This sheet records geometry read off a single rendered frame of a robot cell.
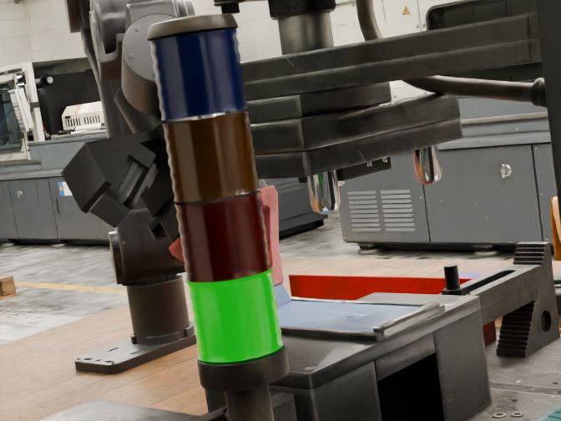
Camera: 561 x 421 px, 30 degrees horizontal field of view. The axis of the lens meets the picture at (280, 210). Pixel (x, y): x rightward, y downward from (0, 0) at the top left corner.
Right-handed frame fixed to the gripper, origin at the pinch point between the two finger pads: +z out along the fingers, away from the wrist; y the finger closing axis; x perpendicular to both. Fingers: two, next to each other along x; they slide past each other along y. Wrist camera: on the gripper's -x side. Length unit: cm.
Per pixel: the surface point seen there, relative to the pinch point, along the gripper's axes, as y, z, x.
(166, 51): 30.2, -3.3, -28.1
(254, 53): -536, -348, 684
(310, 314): 3.3, 4.3, -0.1
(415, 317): 11.4, 8.8, 0.3
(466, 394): 8.1, 15.2, 5.0
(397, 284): -7.2, 3.0, 24.0
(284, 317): 1.7, 3.4, -1.1
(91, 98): -630, -380, 557
